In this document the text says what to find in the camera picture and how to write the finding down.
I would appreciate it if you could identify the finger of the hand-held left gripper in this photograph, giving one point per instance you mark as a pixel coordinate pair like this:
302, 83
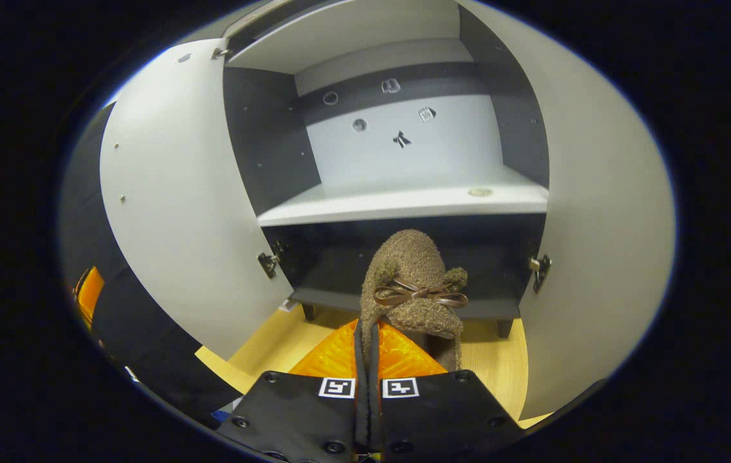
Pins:
90, 292

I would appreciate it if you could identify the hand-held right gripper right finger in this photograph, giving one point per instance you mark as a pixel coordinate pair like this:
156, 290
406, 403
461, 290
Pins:
443, 411

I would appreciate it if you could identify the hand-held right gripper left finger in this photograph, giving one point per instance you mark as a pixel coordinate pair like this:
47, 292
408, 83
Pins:
295, 411

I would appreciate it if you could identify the grey cabinet door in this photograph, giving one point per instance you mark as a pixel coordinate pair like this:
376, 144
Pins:
597, 225
179, 206

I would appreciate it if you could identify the brown fuzzy shoe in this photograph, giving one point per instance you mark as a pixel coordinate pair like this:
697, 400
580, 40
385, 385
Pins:
414, 263

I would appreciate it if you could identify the grey shoe cabinet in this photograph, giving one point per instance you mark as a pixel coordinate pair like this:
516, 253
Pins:
404, 199

